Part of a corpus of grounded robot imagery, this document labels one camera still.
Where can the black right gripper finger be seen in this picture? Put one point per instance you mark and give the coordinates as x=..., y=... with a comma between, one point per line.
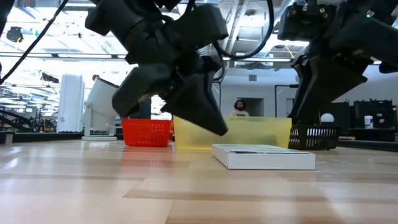
x=329, y=84
x=303, y=81

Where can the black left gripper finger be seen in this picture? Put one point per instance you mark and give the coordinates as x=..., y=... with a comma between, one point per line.
x=199, y=105
x=140, y=84

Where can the white cardboard box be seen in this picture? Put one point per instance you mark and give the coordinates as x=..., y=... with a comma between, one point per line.
x=264, y=160

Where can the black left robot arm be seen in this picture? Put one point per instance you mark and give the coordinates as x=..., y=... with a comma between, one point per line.
x=4, y=12

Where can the translucent yellow plastic bin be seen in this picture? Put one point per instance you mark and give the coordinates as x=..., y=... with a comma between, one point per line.
x=248, y=133

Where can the white sphere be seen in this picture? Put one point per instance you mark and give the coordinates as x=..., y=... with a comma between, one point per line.
x=327, y=117

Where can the red slotted plastic basket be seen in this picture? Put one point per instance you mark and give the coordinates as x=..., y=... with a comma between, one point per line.
x=146, y=122

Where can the person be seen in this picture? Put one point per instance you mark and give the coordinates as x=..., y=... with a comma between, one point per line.
x=240, y=107

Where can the white canister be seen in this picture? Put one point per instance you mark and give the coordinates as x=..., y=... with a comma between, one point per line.
x=368, y=122

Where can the black slotted plastic basket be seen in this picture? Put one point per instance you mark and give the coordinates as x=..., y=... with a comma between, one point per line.
x=314, y=143

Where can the white pillar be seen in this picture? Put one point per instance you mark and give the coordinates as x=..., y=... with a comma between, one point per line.
x=71, y=102

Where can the black ceiling-mounted device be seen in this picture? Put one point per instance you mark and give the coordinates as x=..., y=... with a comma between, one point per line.
x=14, y=34

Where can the background black gantry frame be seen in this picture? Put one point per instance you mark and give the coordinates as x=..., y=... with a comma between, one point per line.
x=290, y=86

